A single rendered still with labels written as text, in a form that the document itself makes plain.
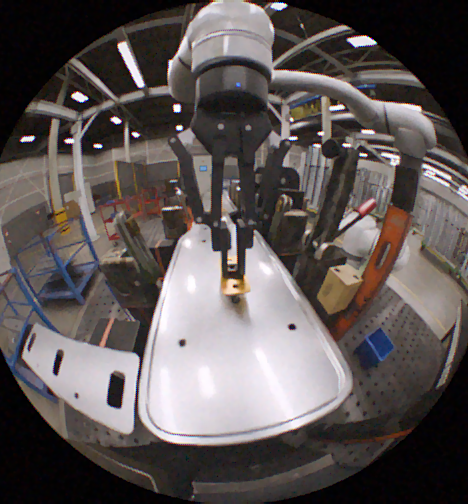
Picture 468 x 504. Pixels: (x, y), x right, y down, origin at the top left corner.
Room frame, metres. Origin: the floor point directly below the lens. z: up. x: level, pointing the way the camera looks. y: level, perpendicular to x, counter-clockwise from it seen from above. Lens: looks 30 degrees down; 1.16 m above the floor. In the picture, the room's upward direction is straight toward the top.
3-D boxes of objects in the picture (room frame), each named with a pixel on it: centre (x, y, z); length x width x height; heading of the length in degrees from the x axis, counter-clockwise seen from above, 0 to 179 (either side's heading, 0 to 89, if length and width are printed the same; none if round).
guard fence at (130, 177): (5.40, 3.92, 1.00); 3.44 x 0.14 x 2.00; 17
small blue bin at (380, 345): (0.07, -0.46, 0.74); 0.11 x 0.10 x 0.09; 9
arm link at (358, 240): (0.60, -0.72, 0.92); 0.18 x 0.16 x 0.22; 29
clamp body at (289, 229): (0.37, -0.16, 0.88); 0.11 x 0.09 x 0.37; 99
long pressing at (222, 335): (0.65, 0.09, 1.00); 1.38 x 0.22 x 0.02; 9
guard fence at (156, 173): (7.54, 2.76, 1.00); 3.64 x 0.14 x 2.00; 107
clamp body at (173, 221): (0.54, 0.24, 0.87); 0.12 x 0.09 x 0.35; 99
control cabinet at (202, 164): (7.34, 1.49, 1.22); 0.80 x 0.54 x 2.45; 107
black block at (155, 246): (0.33, 0.20, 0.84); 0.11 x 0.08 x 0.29; 99
